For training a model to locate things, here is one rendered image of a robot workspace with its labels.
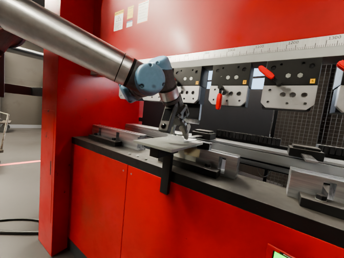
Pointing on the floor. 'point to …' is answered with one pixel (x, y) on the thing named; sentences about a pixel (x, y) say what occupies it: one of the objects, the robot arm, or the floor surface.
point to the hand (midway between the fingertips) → (179, 137)
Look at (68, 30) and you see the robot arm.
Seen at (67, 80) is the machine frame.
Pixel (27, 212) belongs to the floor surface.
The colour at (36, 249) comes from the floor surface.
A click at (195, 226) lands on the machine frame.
